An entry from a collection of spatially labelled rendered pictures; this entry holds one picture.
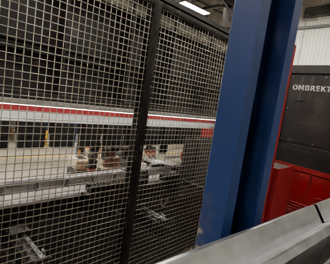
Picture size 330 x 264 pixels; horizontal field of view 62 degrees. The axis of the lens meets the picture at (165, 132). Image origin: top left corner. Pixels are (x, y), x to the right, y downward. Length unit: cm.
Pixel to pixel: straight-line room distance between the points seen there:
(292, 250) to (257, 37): 15
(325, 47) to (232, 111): 928
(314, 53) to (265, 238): 935
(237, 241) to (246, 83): 11
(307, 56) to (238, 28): 939
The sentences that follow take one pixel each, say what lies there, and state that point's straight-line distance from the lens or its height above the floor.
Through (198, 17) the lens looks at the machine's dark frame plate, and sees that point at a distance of 244.
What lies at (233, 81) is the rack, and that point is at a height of 160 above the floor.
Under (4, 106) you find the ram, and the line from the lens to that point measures 175.
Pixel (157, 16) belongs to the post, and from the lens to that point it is 132.
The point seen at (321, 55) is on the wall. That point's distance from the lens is 947.
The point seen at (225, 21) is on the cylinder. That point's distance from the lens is 297.
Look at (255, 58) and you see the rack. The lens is 21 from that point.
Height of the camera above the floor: 158
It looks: 7 degrees down
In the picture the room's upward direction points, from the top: 8 degrees clockwise
